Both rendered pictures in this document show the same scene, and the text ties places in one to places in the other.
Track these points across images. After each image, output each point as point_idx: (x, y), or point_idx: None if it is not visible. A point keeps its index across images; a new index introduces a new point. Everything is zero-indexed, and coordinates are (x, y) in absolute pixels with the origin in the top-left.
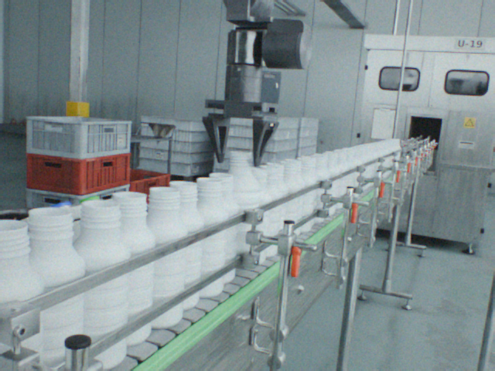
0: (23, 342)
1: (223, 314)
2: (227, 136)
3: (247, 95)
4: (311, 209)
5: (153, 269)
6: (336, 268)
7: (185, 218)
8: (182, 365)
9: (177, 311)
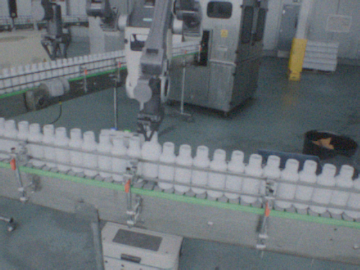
0: (31, 148)
1: (106, 185)
2: (160, 124)
3: (143, 108)
4: (248, 189)
5: (77, 153)
6: (312, 252)
7: (98, 145)
8: (81, 186)
9: (87, 171)
